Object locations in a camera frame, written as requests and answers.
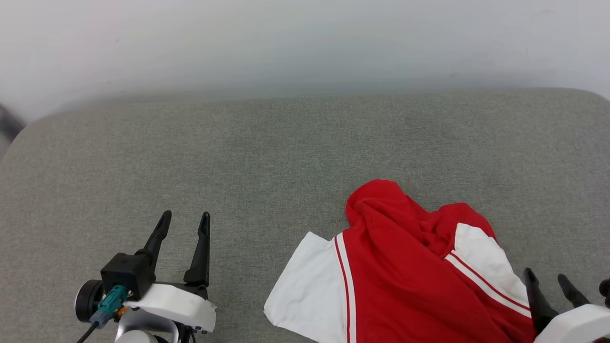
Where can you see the red white basketball jersey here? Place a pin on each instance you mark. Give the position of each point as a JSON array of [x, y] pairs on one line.
[[405, 286]]

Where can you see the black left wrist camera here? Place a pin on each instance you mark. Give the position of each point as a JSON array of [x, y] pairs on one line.
[[126, 274]]

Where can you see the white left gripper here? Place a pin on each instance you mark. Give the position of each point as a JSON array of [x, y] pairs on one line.
[[178, 305]]

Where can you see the grey fabric sofa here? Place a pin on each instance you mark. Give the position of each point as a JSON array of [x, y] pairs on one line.
[[286, 166]]

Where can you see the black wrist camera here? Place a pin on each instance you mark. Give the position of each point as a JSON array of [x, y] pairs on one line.
[[126, 274], [605, 290]]

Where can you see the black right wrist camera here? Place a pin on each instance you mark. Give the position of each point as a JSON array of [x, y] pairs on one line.
[[605, 290]]

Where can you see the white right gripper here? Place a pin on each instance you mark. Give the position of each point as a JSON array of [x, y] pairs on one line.
[[581, 326]]

